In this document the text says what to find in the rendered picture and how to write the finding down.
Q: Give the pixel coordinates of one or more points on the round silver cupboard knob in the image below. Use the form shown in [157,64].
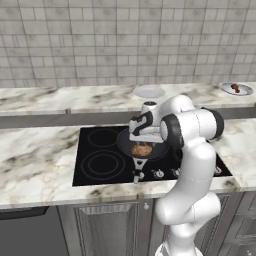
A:
[146,206]

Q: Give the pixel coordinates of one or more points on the brown chicken drumstick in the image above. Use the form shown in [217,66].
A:
[235,87]
[141,150]

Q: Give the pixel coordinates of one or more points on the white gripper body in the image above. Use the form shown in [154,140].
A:
[144,137]

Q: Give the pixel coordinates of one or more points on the white round plate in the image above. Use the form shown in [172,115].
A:
[246,89]
[149,91]

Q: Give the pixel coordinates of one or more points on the dark grey dishwasher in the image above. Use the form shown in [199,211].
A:
[30,236]

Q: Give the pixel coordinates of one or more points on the dark frying pan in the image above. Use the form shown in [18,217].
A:
[159,149]

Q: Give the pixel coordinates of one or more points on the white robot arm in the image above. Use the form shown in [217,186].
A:
[195,160]

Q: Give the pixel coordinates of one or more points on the grey drawer run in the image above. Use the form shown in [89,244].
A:
[243,226]

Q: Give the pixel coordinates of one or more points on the silver hob knob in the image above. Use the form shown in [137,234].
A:
[176,172]
[217,170]
[141,175]
[158,173]

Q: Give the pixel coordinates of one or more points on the black glass hob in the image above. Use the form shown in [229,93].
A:
[100,156]

